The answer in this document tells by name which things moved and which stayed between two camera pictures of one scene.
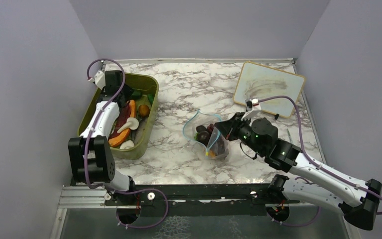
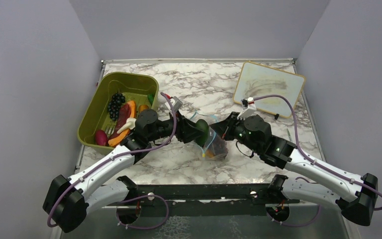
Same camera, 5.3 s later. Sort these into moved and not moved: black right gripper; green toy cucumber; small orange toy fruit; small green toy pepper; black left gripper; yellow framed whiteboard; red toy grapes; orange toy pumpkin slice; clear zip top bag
Moved: green toy cucumber; black left gripper; red toy grapes
Not moved: clear zip top bag; orange toy pumpkin slice; small orange toy fruit; small green toy pepper; black right gripper; yellow framed whiteboard
